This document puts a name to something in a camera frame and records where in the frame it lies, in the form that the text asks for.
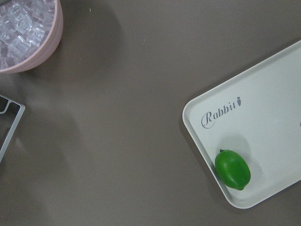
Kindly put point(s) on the pink bowl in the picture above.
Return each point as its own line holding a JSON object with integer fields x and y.
{"x": 30, "y": 31}

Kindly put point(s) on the green lime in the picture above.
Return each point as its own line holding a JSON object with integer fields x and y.
{"x": 232, "y": 169}

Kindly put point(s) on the cream rabbit tray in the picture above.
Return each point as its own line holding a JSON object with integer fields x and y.
{"x": 256, "y": 114}

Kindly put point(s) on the white wire cup rack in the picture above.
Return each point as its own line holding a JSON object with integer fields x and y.
{"x": 10, "y": 116}

